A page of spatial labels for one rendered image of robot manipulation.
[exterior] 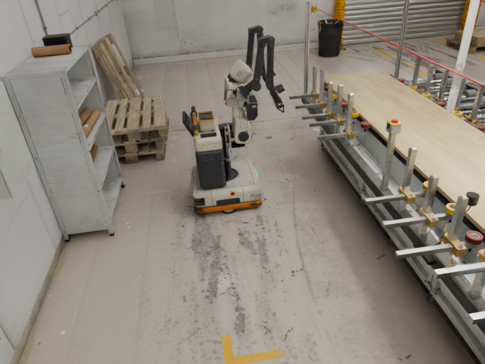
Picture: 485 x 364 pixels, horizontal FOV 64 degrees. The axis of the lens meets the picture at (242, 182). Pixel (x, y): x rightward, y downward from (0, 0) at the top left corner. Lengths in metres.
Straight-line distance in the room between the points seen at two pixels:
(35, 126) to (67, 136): 0.24
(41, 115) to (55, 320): 1.54
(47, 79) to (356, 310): 2.79
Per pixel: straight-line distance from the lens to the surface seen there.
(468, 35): 3.80
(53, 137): 3.46
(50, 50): 3.78
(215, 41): 9.59
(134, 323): 3.06
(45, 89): 3.32
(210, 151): 3.53
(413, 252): 2.22
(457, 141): 3.36
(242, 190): 3.74
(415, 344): 2.94
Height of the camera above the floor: 2.27
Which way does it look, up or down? 32 degrees down
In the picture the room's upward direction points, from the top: 4 degrees counter-clockwise
